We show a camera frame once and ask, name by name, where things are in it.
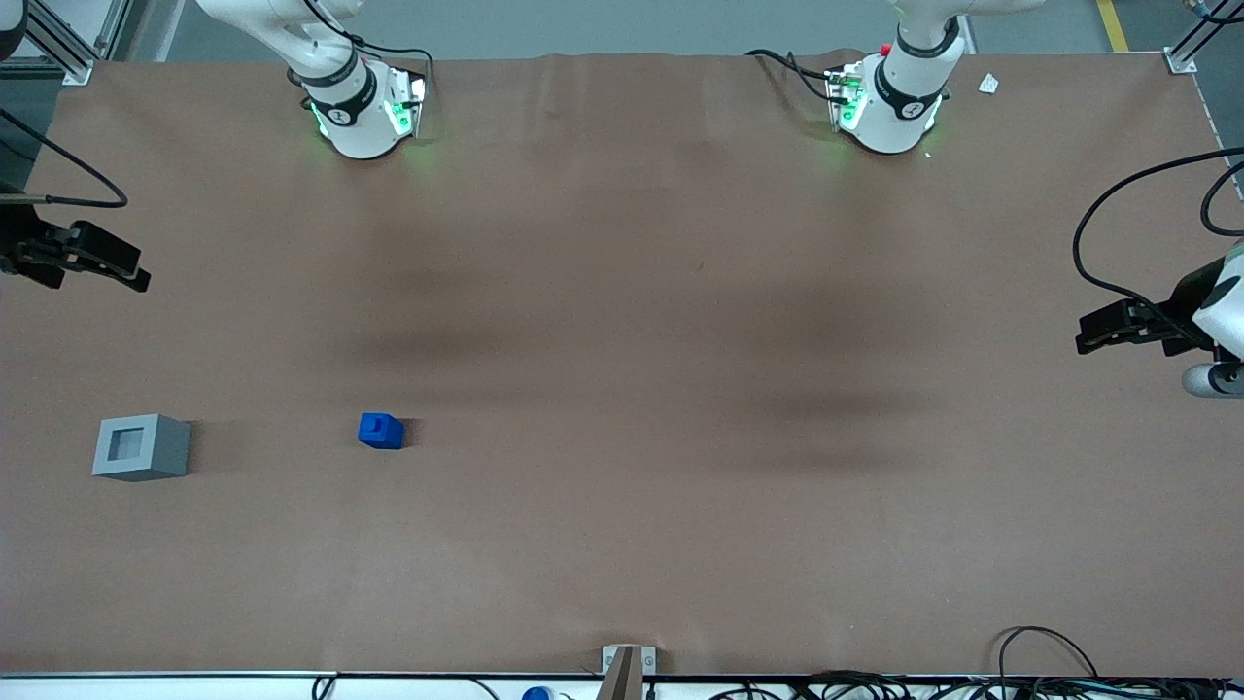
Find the gray square base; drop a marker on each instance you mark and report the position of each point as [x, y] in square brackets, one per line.
[155, 452]

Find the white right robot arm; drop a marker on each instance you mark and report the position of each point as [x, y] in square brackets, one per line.
[355, 117]

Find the blue plastic part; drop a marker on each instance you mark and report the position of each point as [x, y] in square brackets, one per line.
[380, 431]

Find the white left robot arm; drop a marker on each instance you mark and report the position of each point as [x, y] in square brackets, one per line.
[899, 102]

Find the gray camera mount bracket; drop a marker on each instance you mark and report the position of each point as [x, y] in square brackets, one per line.
[628, 666]

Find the yellow floor tape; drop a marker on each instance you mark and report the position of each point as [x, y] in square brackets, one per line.
[1114, 26]

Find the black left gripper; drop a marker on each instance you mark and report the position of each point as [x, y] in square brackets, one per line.
[1179, 305]

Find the brown table mat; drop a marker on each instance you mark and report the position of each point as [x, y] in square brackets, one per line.
[622, 292]

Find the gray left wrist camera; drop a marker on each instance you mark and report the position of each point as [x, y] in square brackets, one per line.
[1210, 380]

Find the aluminium frame post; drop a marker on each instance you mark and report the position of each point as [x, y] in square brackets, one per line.
[1193, 44]
[68, 44]

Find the white paper scrap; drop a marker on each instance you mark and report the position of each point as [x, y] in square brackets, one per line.
[988, 84]

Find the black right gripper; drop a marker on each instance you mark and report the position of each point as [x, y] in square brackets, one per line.
[21, 251]

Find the blue round cap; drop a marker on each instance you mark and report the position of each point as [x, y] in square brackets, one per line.
[535, 694]

